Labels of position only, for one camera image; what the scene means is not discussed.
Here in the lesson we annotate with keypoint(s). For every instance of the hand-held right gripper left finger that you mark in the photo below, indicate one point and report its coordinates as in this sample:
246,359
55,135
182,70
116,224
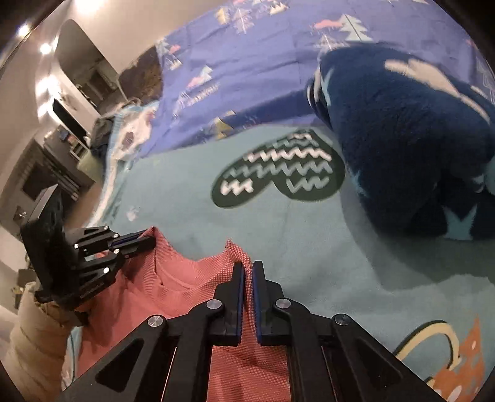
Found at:
239,297

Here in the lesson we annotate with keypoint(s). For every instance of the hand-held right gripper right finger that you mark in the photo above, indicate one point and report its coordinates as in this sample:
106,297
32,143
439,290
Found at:
258,305

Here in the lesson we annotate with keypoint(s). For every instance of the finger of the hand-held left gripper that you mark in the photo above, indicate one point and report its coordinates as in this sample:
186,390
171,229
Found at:
96,236
135,245

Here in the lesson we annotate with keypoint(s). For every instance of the pink shirt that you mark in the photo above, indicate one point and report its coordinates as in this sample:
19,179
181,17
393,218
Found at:
185,282

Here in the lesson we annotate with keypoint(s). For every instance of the person's left forearm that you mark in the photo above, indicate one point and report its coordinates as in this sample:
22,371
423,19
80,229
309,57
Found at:
34,340

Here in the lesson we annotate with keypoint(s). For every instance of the dark clothes pile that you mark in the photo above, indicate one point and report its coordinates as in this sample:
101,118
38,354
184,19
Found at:
102,133

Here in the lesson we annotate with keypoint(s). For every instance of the dark cabinet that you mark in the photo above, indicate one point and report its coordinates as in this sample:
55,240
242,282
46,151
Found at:
38,170

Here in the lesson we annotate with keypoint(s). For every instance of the green cushion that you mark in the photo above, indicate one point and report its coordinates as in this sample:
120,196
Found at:
87,164

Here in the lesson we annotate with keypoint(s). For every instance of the black flat screen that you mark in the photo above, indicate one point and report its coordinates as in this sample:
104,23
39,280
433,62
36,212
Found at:
67,116

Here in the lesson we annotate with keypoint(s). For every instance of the landscape print headboard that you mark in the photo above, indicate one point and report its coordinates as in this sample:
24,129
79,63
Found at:
145,73

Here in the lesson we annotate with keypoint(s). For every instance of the purple tree print sheet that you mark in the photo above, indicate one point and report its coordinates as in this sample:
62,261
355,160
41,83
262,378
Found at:
251,69

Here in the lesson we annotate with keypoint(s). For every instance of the navy star fleece blanket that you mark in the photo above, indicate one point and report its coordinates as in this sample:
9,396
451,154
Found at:
406,135

